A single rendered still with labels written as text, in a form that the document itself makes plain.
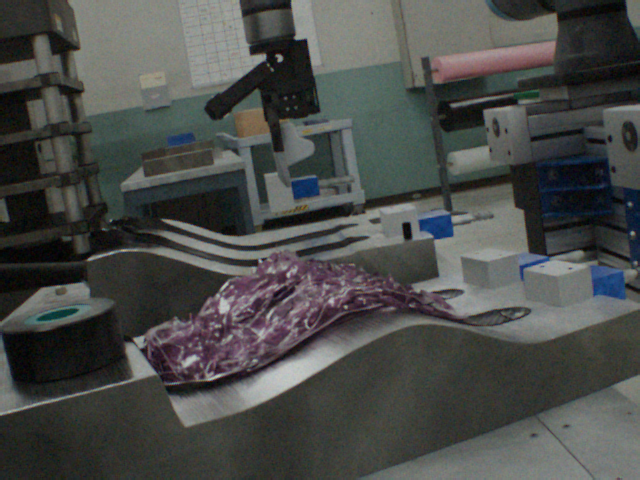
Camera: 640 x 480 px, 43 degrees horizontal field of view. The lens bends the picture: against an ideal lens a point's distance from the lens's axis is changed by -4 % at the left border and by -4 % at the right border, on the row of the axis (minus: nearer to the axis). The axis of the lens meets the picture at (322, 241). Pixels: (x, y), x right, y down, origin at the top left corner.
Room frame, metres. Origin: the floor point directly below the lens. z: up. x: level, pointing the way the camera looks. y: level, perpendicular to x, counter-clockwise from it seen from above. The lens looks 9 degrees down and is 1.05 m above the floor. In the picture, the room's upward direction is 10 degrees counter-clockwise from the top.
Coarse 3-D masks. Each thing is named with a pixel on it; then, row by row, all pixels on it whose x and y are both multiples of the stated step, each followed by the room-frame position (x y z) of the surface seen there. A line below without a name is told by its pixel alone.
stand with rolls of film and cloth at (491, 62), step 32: (448, 64) 6.43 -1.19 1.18; (480, 64) 6.52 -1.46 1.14; (512, 64) 6.63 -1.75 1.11; (544, 64) 6.78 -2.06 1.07; (480, 96) 6.55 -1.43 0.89; (512, 96) 6.60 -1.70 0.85; (448, 128) 6.48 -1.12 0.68; (448, 160) 6.56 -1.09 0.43; (480, 160) 6.49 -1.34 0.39; (448, 192) 6.45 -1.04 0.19
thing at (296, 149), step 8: (280, 128) 1.20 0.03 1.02; (288, 128) 1.21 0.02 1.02; (288, 136) 1.20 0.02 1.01; (296, 136) 1.20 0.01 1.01; (272, 144) 1.21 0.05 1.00; (288, 144) 1.20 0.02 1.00; (296, 144) 1.20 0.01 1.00; (304, 144) 1.20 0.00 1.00; (312, 144) 1.20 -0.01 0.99; (280, 152) 1.19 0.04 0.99; (288, 152) 1.20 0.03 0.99; (296, 152) 1.20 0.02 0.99; (304, 152) 1.20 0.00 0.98; (312, 152) 1.20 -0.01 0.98; (280, 160) 1.19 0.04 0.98; (288, 160) 1.20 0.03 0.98; (296, 160) 1.20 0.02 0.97; (280, 168) 1.19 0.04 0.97; (280, 176) 1.20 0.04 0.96; (288, 176) 1.20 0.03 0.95; (288, 184) 1.20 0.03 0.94
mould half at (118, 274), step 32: (320, 224) 1.14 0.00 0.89; (96, 256) 0.87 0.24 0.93; (128, 256) 0.87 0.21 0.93; (160, 256) 0.87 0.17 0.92; (192, 256) 0.91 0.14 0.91; (256, 256) 0.99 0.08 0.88; (320, 256) 0.90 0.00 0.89; (352, 256) 0.88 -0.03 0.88; (384, 256) 0.88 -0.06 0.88; (416, 256) 0.88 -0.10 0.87; (96, 288) 0.86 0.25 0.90; (128, 288) 0.87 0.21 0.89; (160, 288) 0.87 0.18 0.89; (192, 288) 0.87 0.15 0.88; (128, 320) 0.87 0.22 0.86; (160, 320) 0.87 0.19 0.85
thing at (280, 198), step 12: (276, 180) 1.21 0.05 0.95; (300, 180) 1.22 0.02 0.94; (312, 180) 1.22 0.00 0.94; (324, 180) 1.24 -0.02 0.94; (336, 180) 1.23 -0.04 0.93; (348, 180) 1.24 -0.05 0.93; (276, 192) 1.21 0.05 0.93; (288, 192) 1.21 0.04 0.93; (300, 192) 1.22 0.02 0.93; (312, 192) 1.22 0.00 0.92; (276, 204) 1.21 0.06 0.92; (288, 204) 1.21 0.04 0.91
